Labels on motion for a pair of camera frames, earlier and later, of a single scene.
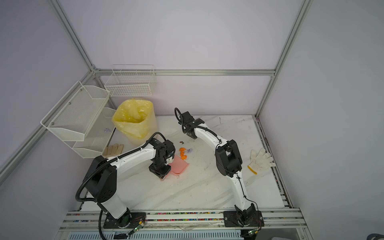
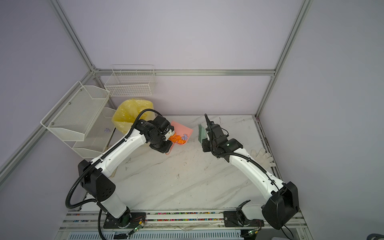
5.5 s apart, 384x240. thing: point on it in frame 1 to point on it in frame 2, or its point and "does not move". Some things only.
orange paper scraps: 182,149 to 176,138
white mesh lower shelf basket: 97,138 does not move
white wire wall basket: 128,80 does not move
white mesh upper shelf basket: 71,118 does not move
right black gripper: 191,137 to 204,147
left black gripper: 159,174 to 165,149
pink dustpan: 177,166 to 180,130
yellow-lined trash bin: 132,116 does not move
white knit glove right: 261,161 does not move
